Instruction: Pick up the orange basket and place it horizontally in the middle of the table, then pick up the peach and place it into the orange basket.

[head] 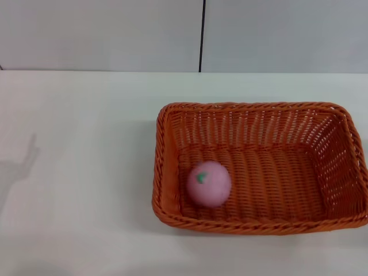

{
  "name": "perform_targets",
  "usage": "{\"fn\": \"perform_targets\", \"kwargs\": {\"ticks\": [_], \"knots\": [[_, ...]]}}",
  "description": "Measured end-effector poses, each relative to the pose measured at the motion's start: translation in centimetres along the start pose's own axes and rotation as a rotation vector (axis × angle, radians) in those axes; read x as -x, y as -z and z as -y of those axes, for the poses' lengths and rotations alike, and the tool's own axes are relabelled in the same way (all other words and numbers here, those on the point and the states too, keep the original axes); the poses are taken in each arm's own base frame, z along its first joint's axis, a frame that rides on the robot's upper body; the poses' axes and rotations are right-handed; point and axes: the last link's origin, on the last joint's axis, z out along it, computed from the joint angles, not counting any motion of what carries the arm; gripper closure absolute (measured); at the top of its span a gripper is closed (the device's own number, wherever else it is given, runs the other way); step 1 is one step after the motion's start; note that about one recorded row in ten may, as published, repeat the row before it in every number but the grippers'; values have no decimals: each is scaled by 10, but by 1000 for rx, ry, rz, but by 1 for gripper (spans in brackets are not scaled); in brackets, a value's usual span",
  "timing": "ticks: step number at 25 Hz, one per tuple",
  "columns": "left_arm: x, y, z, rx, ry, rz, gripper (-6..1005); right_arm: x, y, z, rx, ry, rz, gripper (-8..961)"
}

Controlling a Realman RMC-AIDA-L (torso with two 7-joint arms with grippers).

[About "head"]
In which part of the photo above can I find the orange woven rectangular basket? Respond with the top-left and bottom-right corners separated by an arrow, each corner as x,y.
151,101 -> 368,236

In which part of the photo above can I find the pink toy peach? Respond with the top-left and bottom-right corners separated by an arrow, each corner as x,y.
186,160 -> 232,208

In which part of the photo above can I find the black wall panel seam strip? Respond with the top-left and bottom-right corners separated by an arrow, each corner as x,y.
198,0 -> 207,73

